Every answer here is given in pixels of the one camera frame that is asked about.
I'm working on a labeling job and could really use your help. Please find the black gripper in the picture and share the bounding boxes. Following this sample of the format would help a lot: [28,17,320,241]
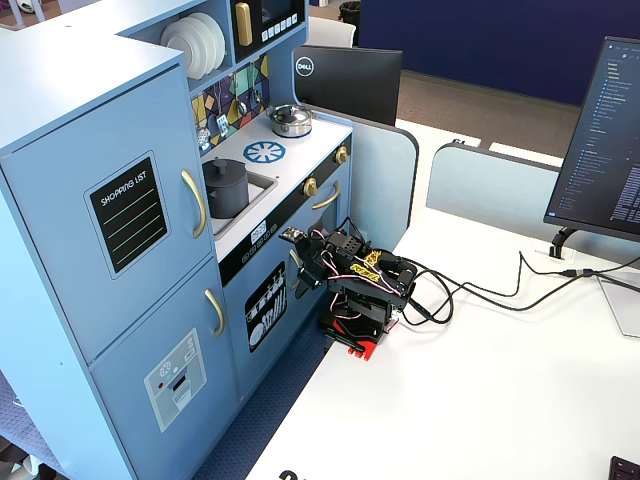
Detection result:
[295,229,335,300]

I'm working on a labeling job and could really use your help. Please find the red and black robot base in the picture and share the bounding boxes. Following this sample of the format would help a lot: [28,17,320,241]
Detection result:
[318,299,402,363]

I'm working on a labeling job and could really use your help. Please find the silver pot lid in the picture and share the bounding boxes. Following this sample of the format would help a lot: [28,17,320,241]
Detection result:
[267,103,309,126]

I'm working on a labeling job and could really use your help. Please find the white toy sink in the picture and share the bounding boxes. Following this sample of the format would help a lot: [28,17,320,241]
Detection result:
[208,171,280,237]

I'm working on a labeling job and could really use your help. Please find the dark gray toy pot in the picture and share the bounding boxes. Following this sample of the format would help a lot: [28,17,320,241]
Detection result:
[203,169,251,220]

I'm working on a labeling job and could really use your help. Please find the light blue desk divider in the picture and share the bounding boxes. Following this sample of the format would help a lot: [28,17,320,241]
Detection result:
[425,141,640,267]
[308,106,421,251]

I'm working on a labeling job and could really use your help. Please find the silver toy pot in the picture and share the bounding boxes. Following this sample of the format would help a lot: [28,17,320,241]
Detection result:
[265,110,314,139]

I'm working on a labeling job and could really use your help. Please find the gray ice dispenser panel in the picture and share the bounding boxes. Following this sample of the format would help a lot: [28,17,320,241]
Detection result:
[143,327,208,434]

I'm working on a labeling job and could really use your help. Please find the hanging toy spatula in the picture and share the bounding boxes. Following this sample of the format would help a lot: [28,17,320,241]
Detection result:
[213,81,231,137]

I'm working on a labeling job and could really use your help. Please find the hanging toy strainer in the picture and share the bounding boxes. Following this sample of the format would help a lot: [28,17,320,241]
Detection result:
[195,94,212,145]

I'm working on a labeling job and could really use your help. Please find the blue wooden toy kitchen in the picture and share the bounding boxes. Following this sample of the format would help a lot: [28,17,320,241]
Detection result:
[0,0,354,480]

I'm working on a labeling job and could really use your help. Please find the hanging toy spoon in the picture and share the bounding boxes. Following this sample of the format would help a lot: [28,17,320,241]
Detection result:
[232,73,249,117]

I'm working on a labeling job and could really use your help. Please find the black shopping list board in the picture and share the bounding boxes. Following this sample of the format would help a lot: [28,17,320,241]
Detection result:
[82,150,172,281]

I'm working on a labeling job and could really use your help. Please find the black Dell monitor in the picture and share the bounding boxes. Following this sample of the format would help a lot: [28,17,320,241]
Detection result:
[292,44,404,128]

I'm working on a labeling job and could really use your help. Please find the white chair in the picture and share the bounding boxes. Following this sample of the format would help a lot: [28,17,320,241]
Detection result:
[306,15,358,49]

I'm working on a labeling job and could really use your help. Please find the white toy plate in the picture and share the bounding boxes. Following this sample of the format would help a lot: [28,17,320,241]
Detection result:
[188,11,228,69]
[160,20,204,80]
[177,16,220,74]

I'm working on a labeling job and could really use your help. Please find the black toy microwave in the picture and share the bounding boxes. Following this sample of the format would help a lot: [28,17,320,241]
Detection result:
[230,0,307,64]

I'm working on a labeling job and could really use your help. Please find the black trash bin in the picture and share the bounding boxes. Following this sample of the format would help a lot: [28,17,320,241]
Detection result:
[338,0,362,27]

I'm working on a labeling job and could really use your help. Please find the silver monitor base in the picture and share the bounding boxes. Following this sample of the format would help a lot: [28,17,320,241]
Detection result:
[596,272,640,339]

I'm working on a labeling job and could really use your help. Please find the black monitor showing code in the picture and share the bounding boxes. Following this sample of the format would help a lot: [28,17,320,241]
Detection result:
[542,35,640,245]

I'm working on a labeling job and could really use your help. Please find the black keyboard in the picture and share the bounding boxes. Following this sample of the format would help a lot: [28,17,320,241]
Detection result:
[608,455,640,480]

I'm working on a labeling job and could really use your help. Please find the gold oven door handle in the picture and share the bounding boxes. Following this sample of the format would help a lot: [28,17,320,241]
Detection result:
[311,180,342,212]

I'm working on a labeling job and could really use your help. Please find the gold freezer door handle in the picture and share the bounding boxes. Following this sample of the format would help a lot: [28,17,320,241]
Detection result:
[203,288,227,338]

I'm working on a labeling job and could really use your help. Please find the gold fridge door handle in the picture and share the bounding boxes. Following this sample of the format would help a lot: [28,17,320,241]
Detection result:
[180,168,208,240]

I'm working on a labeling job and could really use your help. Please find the thin black cable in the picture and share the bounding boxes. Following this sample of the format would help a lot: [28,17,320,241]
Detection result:
[414,249,640,300]

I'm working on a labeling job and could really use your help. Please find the thick black cable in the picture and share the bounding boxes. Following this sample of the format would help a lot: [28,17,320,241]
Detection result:
[399,255,640,327]

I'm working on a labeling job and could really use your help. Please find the gold microwave handle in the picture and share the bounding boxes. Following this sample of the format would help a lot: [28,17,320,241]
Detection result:
[234,1,253,48]

